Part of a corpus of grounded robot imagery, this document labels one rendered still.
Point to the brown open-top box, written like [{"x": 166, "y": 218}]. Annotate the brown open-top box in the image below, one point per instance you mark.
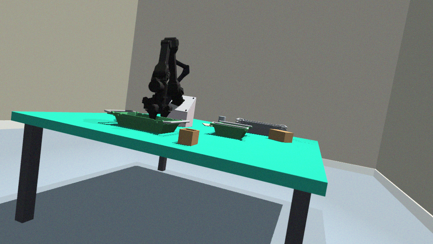
[{"x": 188, "y": 136}]

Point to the green plastic tray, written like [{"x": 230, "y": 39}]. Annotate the green plastic tray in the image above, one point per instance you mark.
[{"x": 228, "y": 131}]

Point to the tan rectangular block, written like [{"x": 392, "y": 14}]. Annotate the tan rectangular block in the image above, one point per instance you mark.
[{"x": 280, "y": 135}]

